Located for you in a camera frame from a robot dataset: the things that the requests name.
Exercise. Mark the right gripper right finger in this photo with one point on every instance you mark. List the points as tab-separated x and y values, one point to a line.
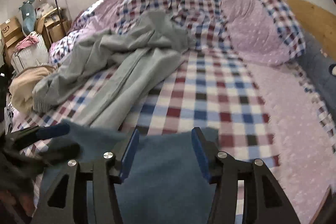
264	199

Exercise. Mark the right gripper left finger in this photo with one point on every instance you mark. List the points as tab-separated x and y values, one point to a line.
66	199

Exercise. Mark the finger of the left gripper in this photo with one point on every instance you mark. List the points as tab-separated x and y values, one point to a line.
59	154
30	135

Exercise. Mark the teal blue shirt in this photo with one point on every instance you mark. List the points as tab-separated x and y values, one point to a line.
165	184

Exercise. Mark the beige khaki garment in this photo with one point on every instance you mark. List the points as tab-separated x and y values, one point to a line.
21	88

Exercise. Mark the white storage basket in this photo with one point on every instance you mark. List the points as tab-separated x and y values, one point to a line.
30	52

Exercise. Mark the grey green sweatshirt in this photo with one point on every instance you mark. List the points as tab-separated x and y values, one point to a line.
144	56

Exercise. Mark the cardboard boxes pile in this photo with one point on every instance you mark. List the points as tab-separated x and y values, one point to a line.
52	26

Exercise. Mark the blue plush toy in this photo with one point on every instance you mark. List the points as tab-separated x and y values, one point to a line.
28	16

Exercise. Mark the plaid checkered bed sheet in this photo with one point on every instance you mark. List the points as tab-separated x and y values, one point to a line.
252	112

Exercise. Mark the blue grey plush pillow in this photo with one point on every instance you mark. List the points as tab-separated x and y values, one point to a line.
320	70

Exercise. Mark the purple polka dot pillow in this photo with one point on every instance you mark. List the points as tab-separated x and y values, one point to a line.
263	31

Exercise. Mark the wooden headboard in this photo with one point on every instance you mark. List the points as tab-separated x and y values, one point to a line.
317	21

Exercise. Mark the checkered purple duvet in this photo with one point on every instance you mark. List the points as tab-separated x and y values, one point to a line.
203	19

